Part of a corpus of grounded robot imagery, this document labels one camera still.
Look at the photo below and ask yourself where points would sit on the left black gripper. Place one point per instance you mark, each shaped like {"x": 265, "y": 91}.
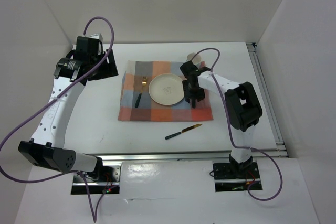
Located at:
{"x": 109, "y": 70}

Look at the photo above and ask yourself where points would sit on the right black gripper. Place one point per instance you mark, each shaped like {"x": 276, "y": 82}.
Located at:
{"x": 188, "y": 94}

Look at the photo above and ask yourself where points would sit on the cream ceramic plate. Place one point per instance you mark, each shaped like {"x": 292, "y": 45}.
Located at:
{"x": 166, "y": 89}

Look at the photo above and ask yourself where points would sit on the light blue mug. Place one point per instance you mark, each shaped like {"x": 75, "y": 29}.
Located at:
{"x": 196, "y": 59}

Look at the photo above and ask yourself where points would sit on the gold fork green handle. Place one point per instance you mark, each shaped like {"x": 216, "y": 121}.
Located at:
{"x": 143, "y": 84}

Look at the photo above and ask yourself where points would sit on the checkered orange blue cloth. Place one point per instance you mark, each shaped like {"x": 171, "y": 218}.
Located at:
{"x": 149, "y": 110}

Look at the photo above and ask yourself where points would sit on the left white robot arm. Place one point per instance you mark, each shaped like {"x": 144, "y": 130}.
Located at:
{"x": 46, "y": 146}

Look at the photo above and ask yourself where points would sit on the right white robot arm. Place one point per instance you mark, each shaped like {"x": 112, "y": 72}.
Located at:
{"x": 241, "y": 104}

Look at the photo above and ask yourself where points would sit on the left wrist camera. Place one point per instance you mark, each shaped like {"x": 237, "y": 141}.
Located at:
{"x": 97, "y": 36}

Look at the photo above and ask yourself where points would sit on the gold knife green handle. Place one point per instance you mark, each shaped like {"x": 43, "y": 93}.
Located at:
{"x": 182, "y": 131}

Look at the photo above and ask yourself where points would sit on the aluminium frame rail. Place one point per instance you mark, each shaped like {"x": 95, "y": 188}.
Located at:
{"x": 94, "y": 127}

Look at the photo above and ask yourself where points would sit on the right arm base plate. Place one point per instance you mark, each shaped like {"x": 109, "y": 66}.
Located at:
{"x": 226, "y": 180}

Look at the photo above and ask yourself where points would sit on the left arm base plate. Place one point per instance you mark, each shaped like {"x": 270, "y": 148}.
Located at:
{"x": 106, "y": 181}

